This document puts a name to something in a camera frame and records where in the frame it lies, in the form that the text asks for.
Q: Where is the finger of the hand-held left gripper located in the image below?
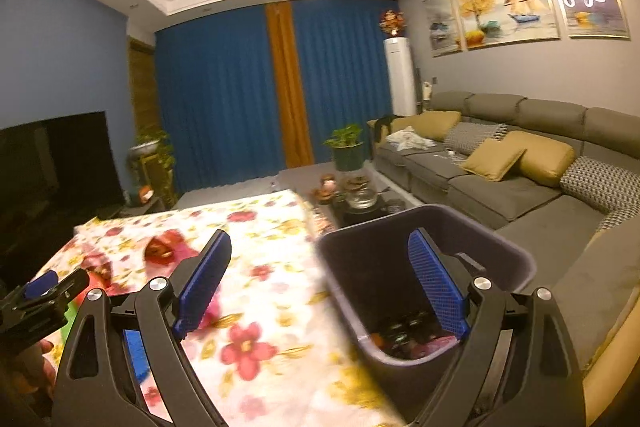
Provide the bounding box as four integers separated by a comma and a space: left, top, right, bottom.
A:
25, 271, 59, 299

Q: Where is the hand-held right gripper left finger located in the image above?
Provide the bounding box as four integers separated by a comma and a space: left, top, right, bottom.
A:
52, 231, 232, 427

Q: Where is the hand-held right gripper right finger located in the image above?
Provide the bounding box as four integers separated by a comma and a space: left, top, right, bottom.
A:
407, 229, 586, 427

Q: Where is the green foam net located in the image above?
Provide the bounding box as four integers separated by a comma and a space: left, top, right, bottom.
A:
59, 297, 77, 339

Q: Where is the red patterned wrapper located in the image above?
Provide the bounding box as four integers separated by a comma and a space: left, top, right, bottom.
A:
144, 231, 198, 266

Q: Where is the black plastic bag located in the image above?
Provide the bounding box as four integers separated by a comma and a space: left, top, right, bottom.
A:
370, 312, 436, 353

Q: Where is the large pink plastic bag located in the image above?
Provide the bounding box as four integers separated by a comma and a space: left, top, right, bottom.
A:
410, 336, 459, 359

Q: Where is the grey plastic trash bin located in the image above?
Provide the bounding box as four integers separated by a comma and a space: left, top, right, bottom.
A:
316, 204, 536, 410

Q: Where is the blue foam net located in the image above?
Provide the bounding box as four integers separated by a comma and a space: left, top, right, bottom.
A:
122, 329, 152, 381

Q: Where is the person's left hand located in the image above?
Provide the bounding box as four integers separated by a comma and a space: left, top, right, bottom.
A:
22, 339, 56, 395

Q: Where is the floral tablecloth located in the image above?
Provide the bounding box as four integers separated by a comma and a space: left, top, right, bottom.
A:
30, 189, 401, 427

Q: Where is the grey sectional sofa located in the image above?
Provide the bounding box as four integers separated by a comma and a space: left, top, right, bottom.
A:
367, 91, 640, 373

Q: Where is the black television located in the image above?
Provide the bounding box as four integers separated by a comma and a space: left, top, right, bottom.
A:
0, 111, 124, 278

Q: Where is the glass teapot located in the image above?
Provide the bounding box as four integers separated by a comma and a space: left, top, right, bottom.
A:
345, 187, 379, 210

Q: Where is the small square yellow pillow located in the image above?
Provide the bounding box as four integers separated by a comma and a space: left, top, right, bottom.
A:
460, 138, 527, 182

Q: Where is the trailing plant on gold stand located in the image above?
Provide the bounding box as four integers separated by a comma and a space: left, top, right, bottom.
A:
127, 129, 179, 208

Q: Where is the small tan figurine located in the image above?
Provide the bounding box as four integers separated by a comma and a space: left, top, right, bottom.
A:
312, 174, 341, 203

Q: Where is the white cloth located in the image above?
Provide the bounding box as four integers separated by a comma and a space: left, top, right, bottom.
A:
387, 126, 436, 152

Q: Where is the long black white patterned pillow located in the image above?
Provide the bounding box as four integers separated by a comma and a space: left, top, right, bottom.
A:
444, 122, 509, 156

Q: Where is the dark coffee table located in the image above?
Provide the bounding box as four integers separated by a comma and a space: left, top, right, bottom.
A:
277, 162, 422, 229

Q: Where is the potted plant dark green pot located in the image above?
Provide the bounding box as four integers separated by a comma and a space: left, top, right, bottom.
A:
324, 124, 366, 173

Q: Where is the flat yellow pillow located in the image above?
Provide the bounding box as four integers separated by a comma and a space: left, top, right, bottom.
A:
400, 111, 462, 142

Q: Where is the black clothing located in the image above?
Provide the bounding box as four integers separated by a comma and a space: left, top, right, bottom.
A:
370, 116, 397, 144

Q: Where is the large plump yellow pillow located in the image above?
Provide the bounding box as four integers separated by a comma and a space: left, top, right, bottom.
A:
502, 130, 576, 188

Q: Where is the wide blue curtain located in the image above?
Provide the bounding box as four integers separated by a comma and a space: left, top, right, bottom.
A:
155, 4, 287, 196

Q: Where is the large olive yellow cushion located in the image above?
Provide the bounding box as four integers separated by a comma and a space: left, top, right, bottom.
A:
580, 227, 640, 426

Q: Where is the small black white patterned pillow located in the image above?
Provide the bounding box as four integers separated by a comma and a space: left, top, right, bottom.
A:
597, 207, 634, 233

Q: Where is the wide black white patterned pillow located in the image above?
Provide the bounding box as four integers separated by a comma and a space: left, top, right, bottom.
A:
560, 156, 640, 214

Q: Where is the white standing air conditioner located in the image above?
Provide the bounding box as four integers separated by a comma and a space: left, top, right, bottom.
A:
384, 38, 419, 118

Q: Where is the orange curtain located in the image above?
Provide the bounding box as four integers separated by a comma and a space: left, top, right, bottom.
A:
265, 2, 314, 168

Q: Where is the narrow blue curtain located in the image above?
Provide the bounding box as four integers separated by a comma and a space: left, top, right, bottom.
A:
292, 0, 402, 161

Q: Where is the small grey landscape painting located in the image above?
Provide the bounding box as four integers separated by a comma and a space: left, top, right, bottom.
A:
424, 0, 464, 57

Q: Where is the red gold flower decoration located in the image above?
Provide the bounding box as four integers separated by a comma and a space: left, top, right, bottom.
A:
377, 9, 407, 39

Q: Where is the sailboat and tree painting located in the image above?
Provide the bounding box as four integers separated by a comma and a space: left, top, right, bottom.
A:
452, 0, 561, 50

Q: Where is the wooden wall panel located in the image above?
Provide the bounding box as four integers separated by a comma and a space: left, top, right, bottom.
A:
127, 37, 161, 134

